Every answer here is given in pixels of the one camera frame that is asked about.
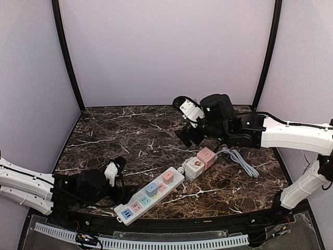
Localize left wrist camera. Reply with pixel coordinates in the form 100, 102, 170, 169
104, 156, 126, 187

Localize pink cube socket adapter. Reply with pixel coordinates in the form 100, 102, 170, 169
197, 147, 218, 170

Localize pink plug adapter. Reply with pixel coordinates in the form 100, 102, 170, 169
162, 170, 174, 185

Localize white cube socket adapter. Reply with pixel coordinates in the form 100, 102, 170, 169
185, 157, 204, 181

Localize blue plug adapter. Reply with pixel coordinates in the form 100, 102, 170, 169
146, 183, 158, 197

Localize black front rail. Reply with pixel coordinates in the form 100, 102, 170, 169
21, 206, 294, 235

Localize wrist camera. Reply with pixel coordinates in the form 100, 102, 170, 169
104, 156, 126, 187
172, 96, 204, 128

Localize small circuit board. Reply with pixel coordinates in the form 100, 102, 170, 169
75, 233, 98, 246

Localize left black frame post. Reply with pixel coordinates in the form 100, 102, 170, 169
51, 0, 85, 113

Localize grey power cable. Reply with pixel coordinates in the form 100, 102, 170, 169
216, 147, 260, 179

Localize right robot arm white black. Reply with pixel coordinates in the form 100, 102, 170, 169
172, 94, 332, 210

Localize slotted grey cable duct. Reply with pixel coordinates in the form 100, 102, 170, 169
34, 222, 249, 249

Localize right black frame post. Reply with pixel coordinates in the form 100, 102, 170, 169
251, 0, 283, 111

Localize black frame post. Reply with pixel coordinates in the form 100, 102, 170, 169
51, 0, 85, 113
251, 0, 283, 111

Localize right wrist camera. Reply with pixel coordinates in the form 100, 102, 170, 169
172, 96, 204, 128

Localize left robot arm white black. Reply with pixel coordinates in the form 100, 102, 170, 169
1, 156, 130, 215

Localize white multicolour power strip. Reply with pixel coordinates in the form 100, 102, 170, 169
114, 167, 185, 226

